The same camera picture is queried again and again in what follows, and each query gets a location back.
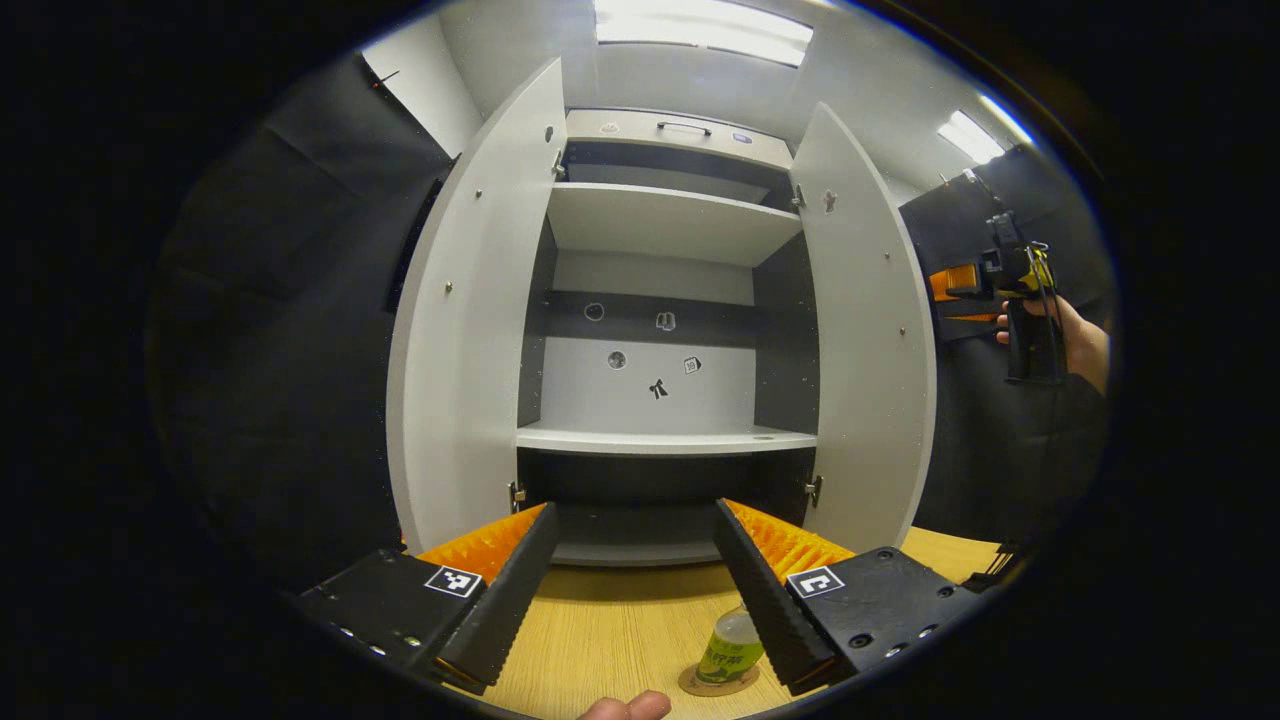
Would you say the black backdrop cloth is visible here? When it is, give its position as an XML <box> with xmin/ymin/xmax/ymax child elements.
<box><xmin>148</xmin><ymin>52</ymin><xmax>461</xmax><ymax>591</ymax></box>
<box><xmin>898</xmin><ymin>145</ymin><xmax>1116</xmax><ymax>549</ymax></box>

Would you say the grey cabinet shelf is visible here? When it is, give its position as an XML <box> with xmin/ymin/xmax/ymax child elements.
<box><xmin>516</xmin><ymin>421</ymin><xmax>819</xmax><ymax>458</ymax></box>
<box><xmin>546</xmin><ymin>182</ymin><xmax>804</xmax><ymax>268</ymax></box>

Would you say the green label plastic bottle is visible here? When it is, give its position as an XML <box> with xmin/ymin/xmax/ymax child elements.
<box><xmin>695</xmin><ymin>603</ymin><xmax>766</xmax><ymax>686</ymax></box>

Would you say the grey cabinet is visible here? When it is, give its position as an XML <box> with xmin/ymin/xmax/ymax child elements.
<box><xmin>515</xmin><ymin>107</ymin><xmax>823</xmax><ymax>568</ymax></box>

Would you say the grey cabinet door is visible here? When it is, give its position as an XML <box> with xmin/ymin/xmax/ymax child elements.
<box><xmin>386</xmin><ymin>57</ymin><xmax>568</xmax><ymax>554</ymax></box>
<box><xmin>788</xmin><ymin>101</ymin><xmax>938</xmax><ymax>554</ymax></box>

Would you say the large ceiling light panel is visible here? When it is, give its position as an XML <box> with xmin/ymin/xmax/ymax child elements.
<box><xmin>595</xmin><ymin>0</ymin><xmax>815</xmax><ymax>68</ymax></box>

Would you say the small ceiling light panel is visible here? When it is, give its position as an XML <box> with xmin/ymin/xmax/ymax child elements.
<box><xmin>937</xmin><ymin>95</ymin><xmax>1031</xmax><ymax>166</ymax></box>

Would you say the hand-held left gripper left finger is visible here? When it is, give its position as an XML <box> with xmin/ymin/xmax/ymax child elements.
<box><xmin>288</xmin><ymin>502</ymin><xmax>561</xmax><ymax>698</ymax></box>

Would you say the grey cabinet drawer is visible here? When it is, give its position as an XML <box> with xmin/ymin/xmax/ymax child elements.
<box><xmin>565</xmin><ymin>108</ymin><xmax>796</xmax><ymax>172</ymax></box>

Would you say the round wooden coaster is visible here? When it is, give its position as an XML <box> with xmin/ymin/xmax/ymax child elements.
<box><xmin>678</xmin><ymin>662</ymin><xmax>761</xmax><ymax>698</ymax></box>

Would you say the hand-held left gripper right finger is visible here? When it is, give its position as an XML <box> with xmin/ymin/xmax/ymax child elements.
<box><xmin>712</xmin><ymin>498</ymin><xmax>989</xmax><ymax>699</ymax></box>

